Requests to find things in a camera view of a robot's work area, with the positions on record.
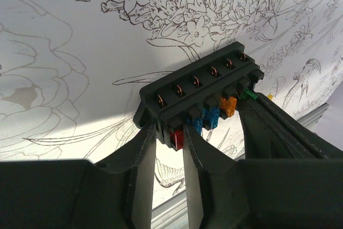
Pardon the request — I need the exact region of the orange blade fuse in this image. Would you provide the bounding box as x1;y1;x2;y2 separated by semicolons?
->
220;97;237;119

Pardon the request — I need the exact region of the blue blade fuse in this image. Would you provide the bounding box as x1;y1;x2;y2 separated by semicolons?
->
203;107;220;130
187;117;203;135

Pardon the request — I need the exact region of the red blade fuse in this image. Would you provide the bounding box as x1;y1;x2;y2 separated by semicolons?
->
169;129;184;151

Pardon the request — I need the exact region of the aluminium mounting rail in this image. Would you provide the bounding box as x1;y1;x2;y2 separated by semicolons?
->
151;102;330;229

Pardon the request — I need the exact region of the floral printed table mat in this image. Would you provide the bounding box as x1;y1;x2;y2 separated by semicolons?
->
1;0;342;162

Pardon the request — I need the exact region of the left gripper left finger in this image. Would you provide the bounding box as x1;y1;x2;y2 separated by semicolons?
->
95;122;156;228

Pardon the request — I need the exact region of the green blade fuse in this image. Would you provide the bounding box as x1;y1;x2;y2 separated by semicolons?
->
240;88;258;100

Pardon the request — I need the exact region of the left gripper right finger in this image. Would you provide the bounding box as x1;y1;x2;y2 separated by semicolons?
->
183;126;238;228

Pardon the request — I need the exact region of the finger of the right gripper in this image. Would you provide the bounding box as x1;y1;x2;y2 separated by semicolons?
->
256;94;342;159
237;99;317;159

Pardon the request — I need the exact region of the black fuse box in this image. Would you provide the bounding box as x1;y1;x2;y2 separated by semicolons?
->
133;42;264;148

